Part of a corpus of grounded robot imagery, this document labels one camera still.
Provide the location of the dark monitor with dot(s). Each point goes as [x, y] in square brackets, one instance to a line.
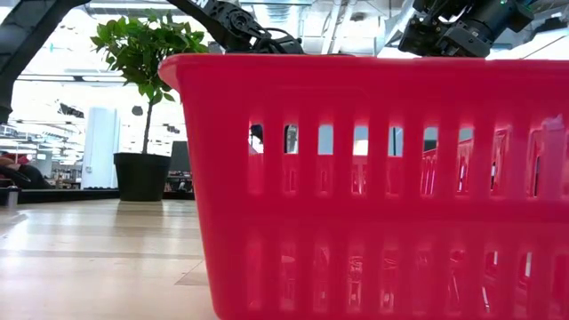
[180, 155]

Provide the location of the green plant in black pot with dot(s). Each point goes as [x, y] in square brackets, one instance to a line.
[142, 178]

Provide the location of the red slotted plastic basket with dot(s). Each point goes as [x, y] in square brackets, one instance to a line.
[311, 213]

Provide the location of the person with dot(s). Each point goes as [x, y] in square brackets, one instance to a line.
[31, 178]

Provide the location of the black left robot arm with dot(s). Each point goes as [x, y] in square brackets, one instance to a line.
[222, 18]

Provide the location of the white pillar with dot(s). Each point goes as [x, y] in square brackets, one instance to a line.
[100, 146]

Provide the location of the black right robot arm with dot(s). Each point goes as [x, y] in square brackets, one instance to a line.
[502, 20]

